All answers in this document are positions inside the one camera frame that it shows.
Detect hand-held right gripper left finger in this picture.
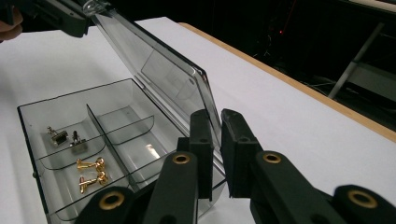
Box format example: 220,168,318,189
177,108,215,201

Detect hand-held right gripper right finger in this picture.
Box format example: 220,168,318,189
219,108,262,199

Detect clear grey plastic compartment box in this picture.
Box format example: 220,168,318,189
17,0,227,224

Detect gold cufflink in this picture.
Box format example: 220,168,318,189
76,156,106,173
78,171,109,194

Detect gold metal hooks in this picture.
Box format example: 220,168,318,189
46,125,69,147

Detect silver square cufflink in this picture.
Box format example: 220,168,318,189
69,130,89,154

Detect grey metal stand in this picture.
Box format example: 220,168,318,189
327,21,396,104

